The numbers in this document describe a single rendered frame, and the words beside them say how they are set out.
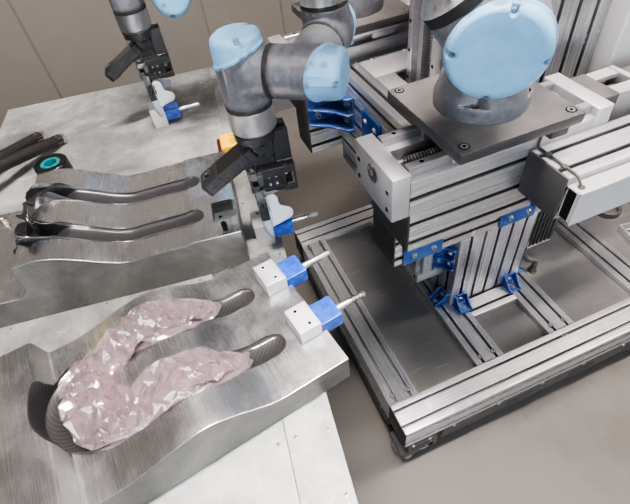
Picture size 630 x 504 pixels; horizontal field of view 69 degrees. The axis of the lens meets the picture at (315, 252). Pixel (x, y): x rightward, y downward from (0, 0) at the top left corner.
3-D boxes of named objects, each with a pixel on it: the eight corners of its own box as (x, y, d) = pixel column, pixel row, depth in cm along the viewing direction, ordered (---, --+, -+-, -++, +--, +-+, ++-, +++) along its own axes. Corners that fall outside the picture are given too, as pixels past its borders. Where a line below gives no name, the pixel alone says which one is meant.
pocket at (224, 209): (238, 212, 90) (234, 197, 88) (242, 229, 87) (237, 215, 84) (215, 217, 90) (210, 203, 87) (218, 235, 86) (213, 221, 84)
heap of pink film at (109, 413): (214, 292, 76) (200, 262, 71) (261, 373, 65) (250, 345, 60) (56, 373, 69) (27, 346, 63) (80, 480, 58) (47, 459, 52)
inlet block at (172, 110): (200, 108, 130) (194, 90, 126) (203, 116, 127) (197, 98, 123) (154, 120, 128) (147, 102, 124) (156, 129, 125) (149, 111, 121)
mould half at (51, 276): (234, 183, 105) (219, 132, 95) (251, 264, 88) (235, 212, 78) (10, 236, 100) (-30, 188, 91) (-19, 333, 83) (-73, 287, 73)
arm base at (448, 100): (490, 69, 81) (501, 9, 74) (551, 107, 71) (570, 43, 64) (415, 92, 78) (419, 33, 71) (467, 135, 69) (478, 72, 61)
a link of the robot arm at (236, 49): (253, 44, 60) (194, 43, 62) (268, 118, 68) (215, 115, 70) (272, 19, 65) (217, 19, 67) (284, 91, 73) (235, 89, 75)
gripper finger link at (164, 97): (180, 114, 120) (168, 78, 115) (158, 120, 119) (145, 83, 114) (180, 112, 122) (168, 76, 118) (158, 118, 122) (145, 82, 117)
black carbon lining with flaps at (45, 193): (201, 181, 96) (187, 142, 89) (208, 232, 85) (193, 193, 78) (30, 221, 92) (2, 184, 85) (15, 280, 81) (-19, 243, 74)
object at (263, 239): (316, 215, 95) (313, 195, 91) (322, 231, 92) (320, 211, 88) (254, 231, 94) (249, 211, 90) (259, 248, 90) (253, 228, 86)
